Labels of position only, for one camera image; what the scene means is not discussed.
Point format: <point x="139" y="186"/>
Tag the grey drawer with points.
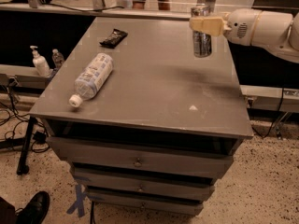
<point x="145" y="201"/>
<point x="105" y="180"/>
<point x="152" y="159"/>

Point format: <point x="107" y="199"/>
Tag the black table leg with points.
<point x="23" y="168"/>

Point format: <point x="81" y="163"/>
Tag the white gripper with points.
<point x="240" y="27"/>

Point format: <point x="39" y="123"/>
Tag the black leather shoe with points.
<point x="36" y="210"/>

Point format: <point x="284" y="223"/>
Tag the bottom grey drawer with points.
<point x="145" y="201"/>

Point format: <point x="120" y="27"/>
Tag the black snack wrapper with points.
<point x="114" y="39"/>

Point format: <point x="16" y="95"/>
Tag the small clear plastic bottle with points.
<point x="58" y="58"/>

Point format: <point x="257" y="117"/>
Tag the middle grey drawer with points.
<point x="105" y="180"/>

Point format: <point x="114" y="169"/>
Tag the clear plastic water bottle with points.
<point x="91" y="80"/>

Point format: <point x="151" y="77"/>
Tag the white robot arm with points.
<point x="276" y="32"/>

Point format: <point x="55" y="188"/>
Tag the grey drawer cabinet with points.
<point x="158" y="95"/>

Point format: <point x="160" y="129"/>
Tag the white pump dispenser bottle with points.
<point x="40" y="63"/>

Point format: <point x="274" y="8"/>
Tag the blue tape floor mark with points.
<point x="78" y="204"/>

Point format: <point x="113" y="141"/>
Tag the top grey drawer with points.
<point x="152" y="159"/>

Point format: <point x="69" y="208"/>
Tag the silver redbull can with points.
<point x="201" y="41"/>

